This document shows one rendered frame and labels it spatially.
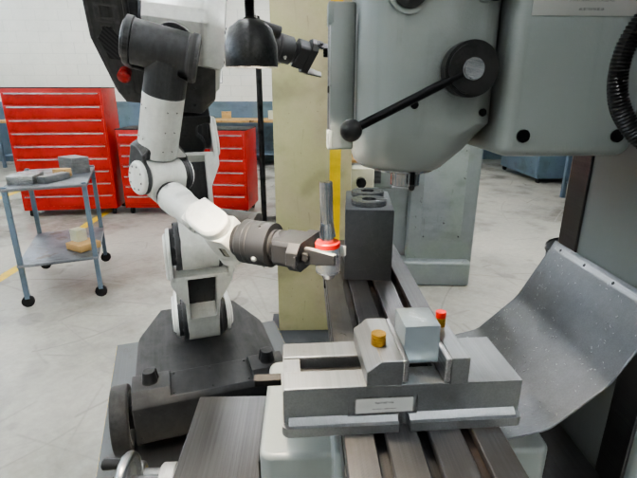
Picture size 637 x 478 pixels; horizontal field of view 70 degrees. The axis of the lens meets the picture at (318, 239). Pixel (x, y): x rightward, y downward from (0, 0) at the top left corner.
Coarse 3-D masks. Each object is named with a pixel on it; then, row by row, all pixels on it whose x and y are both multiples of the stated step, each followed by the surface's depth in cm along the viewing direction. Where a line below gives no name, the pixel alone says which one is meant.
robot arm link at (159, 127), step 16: (144, 96) 96; (144, 112) 98; (160, 112) 97; (176, 112) 99; (144, 128) 99; (160, 128) 98; (176, 128) 101; (144, 144) 101; (160, 144) 100; (176, 144) 104; (144, 160) 101; (160, 160) 103; (144, 176) 100; (192, 176) 108; (144, 192) 101
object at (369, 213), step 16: (352, 192) 124; (368, 192) 123; (384, 192) 129; (352, 208) 112; (368, 208) 112; (384, 208) 112; (352, 224) 112; (368, 224) 111; (384, 224) 111; (352, 240) 113; (368, 240) 113; (384, 240) 112; (352, 256) 114; (368, 256) 114; (384, 256) 114; (352, 272) 116; (368, 272) 115; (384, 272) 115
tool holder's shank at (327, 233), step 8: (320, 184) 80; (328, 184) 80; (320, 192) 81; (328, 192) 80; (320, 200) 81; (328, 200) 81; (320, 208) 82; (328, 208) 81; (320, 216) 82; (328, 216) 81; (320, 224) 83; (328, 224) 82; (320, 232) 83; (328, 232) 82; (328, 240) 83
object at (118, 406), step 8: (120, 384) 136; (128, 384) 137; (112, 392) 131; (120, 392) 131; (128, 392) 134; (112, 400) 128; (120, 400) 129; (128, 400) 141; (112, 408) 127; (120, 408) 127; (112, 416) 126; (120, 416) 126; (128, 416) 129; (112, 424) 125; (120, 424) 126; (128, 424) 127; (112, 432) 125; (120, 432) 125; (128, 432) 126; (112, 440) 125; (120, 440) 126; (128, 440) 126; (112, 448) 126; (120, 448) 127; (128, 448) 128
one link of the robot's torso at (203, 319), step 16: (176, 272) 135; (192, 272) 135; (208, 272) 135; (224, 272) 136; (176, 288) 133; (192, 288) 141; (208, 288) 144; (224, 288) 139; (192, 304) 148; (208, 304) 149; (224, 304) 155; (192, 320) 146; (208, 320) 149; (224, 320) 154; (192, 336) 152; (208, 336) 155
